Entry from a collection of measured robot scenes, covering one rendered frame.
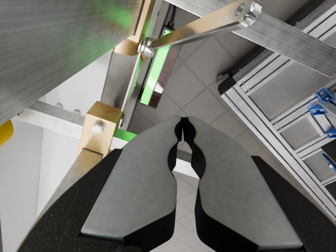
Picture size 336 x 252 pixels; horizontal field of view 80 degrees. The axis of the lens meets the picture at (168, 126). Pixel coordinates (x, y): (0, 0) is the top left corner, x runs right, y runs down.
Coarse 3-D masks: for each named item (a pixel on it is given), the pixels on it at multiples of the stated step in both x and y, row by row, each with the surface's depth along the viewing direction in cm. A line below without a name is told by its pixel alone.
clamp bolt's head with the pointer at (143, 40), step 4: (144, 36) 25; (140, 40) 24; (144, 40) 25; (140, 44) 24; (144, 44) 25; (140, 48) 26; (140, 52) 26; (152, 52) 25; (152, 56) 26; (144, 60) 38
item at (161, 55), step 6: (168, 48) 39; (156, 54) 40; (162, 54) 40; (156, 60) 41; (162, 60) 41; (156, 66) 41; (150, 72) 42; (156, 72) 42; (150, 78) 43; (156, 78) 43; (150, 84) 43; (144, 90) 44; (150, 90) 44; (144, 96) 45; (144, 102) 46
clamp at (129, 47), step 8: (144, 0) 21; (152, 0) 22; (144, 8) 21; (152, 8) 25; (144, 16) 22; (136, 24) 22; (144, 24) 23; (136, 32) 23; (144, 32) 26; (128, 40) 23; (136, 40) 23; (112, 48) 24; (120, 48) 24; (128, 48) 24; (136, 48) 25
